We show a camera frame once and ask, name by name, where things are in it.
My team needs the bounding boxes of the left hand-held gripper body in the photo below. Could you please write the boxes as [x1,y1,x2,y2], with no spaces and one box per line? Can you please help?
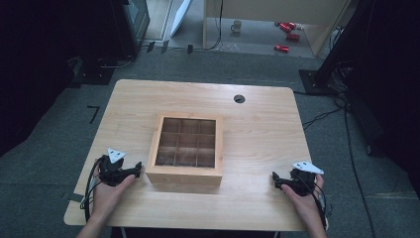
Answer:
[97,147,129,187]

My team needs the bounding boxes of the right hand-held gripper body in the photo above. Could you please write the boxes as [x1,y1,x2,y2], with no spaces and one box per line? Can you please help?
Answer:
[280,161,325,196]

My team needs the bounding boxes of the wooden compartment box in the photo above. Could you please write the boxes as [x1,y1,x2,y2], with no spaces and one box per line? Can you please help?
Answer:
[145,113,225,187]

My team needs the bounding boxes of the person's right hand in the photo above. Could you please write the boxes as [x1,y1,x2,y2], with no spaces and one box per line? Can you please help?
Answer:
[280,174,326,223]

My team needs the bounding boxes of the person's left hand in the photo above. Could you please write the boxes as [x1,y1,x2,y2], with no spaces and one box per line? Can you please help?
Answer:
[91,165,137,222]

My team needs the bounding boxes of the black angled floor tape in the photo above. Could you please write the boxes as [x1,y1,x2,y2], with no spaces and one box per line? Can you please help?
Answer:
[86,104,101,125]

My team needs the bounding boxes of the black stand base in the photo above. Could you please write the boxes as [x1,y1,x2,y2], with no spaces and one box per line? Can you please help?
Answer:
[298,68,336,97]

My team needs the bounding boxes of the black flat floor plate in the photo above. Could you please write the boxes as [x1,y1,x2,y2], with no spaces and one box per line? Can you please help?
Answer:
[68,57,116,89]

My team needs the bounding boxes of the black cabinet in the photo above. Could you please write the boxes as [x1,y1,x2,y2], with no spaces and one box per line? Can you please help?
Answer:
[82,0,152,61]

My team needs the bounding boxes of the white board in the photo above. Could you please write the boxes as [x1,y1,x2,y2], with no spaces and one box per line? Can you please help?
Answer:
[169,0,193,38]

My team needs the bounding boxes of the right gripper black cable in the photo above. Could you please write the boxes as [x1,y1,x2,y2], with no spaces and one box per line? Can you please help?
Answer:
[305,178,332,231]

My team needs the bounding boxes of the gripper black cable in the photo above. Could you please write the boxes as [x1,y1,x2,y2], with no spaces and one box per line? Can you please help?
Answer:
[305,178,332,231]
[79,158,104,223]

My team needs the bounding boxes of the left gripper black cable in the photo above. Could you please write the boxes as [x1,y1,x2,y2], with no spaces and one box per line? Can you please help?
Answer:
[79,158,104,223]

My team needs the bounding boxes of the long black floor cable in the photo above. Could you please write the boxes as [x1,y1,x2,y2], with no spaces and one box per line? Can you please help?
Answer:
[343,107,378,238]

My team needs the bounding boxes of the light wooden shelf frame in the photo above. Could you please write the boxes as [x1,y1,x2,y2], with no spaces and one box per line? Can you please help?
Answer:
[202,0,352,58]

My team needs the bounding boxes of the black hanging cable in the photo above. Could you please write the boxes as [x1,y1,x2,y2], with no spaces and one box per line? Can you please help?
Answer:
[192,0,224,52]

